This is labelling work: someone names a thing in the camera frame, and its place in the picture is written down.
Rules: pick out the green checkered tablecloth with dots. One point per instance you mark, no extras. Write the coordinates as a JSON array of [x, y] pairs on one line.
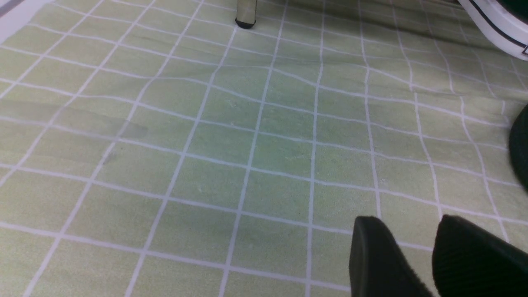
[[153, 148]]

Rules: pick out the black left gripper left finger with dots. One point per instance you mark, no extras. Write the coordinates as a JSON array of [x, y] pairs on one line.
[[377, 266]]

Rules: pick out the metal shoe rack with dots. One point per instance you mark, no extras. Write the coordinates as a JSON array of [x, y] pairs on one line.
[[246, 13]]

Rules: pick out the black knit sneaker left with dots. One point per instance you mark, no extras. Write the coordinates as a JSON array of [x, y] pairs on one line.
[[518, 147]]

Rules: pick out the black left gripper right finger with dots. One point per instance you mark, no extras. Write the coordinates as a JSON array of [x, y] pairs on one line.
[[468, 261]]

